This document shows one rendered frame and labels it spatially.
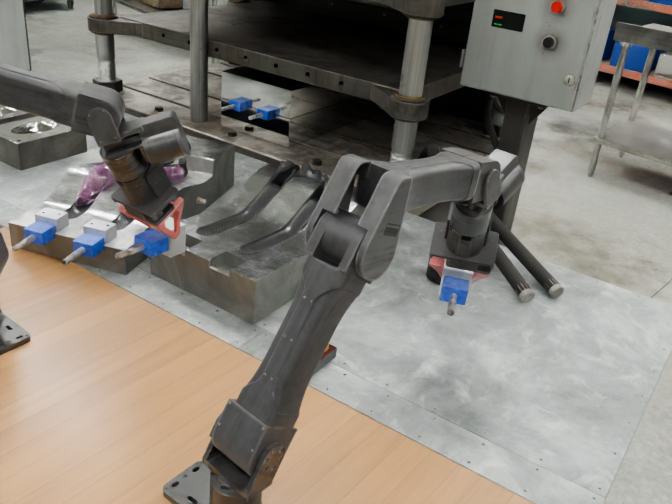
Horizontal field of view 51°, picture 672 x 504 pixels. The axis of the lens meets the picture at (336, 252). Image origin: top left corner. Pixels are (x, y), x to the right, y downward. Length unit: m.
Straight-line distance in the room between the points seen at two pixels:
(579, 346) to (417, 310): 0.30
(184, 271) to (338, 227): 0.58
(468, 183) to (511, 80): 0.90
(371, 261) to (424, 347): 0.48
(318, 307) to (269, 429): 0.15
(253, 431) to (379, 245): 0.25
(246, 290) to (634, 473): 1.53
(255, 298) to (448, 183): 0.46
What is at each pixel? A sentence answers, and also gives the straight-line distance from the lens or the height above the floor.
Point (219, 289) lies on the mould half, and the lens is 1.28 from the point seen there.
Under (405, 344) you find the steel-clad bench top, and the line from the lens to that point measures 1.25.
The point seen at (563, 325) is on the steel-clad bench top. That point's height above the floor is 0.80.
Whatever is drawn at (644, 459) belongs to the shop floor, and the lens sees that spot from 2.49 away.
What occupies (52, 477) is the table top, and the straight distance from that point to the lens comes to 1.02.
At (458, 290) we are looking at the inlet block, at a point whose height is 0.94.
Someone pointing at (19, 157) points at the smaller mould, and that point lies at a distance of 1.91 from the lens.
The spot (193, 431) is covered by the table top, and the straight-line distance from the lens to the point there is 1.05.
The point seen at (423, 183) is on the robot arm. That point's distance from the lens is 0.86.
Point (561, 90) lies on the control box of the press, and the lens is 1.79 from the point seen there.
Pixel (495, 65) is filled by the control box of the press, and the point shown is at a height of 1.14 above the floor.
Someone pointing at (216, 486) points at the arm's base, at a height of 0.87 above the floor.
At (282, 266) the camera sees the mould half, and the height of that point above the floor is 0.89.
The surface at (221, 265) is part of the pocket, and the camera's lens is 1.31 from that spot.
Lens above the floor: 1.51
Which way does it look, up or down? 28 degrees down
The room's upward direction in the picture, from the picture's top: 6 degrees clockwise
